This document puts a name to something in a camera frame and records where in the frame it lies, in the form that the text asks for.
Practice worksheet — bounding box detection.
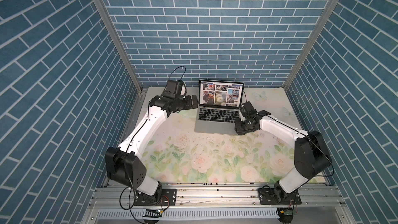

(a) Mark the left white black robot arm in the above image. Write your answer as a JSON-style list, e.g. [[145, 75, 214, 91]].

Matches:
[[105, 95, 199, 201]]

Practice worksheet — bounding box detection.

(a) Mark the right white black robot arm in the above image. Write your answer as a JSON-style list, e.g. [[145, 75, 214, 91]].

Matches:
[[235, 104, 332, 204]]

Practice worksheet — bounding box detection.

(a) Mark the silver laptop with photo screen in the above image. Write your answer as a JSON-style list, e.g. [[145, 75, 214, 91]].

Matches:
[[194, 79, 245, 135]]

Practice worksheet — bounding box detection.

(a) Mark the floral table mat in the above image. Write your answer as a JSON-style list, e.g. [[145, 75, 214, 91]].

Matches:
[[124, 86, 327, 184]]

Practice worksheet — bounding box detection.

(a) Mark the green circuit board right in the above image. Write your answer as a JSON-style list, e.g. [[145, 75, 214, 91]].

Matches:
[[278, 208, 294, 218]]

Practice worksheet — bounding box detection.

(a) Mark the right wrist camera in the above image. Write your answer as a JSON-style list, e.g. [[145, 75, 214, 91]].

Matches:
[[239, 102, 257, 121]]

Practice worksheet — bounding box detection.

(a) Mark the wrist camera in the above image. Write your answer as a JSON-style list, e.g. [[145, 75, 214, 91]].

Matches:
[[162, 79, 187, 99], [239, 102, 257, 121]]

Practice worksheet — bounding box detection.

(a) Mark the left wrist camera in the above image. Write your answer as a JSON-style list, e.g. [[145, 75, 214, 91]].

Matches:
[[162, 79, 187, 99]]

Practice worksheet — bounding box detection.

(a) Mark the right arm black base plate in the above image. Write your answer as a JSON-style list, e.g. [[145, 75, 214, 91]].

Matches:
[[258, 187, 302, 205]]

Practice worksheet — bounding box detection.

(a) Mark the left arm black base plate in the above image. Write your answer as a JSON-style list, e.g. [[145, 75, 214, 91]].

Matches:
[[134, 188, 177, 207]]

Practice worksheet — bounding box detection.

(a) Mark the aluminium rail frame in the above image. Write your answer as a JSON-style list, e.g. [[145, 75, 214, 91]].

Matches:
[[88, 183, 346, 209]]

